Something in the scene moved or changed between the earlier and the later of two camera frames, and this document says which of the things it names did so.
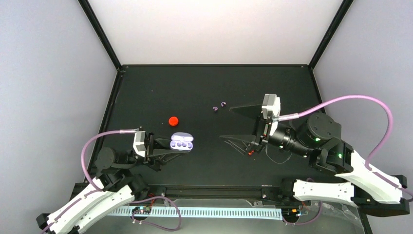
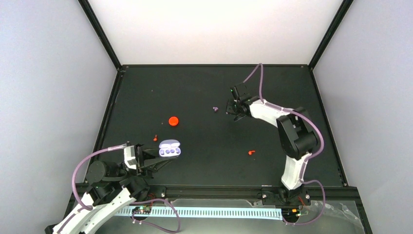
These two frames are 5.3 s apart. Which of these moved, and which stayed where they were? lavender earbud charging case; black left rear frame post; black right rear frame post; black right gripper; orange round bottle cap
Moved: black right gripper; lavender earbud charging case
Stayed: black left rear frame post; black right rear frame post; orange round bottle cap
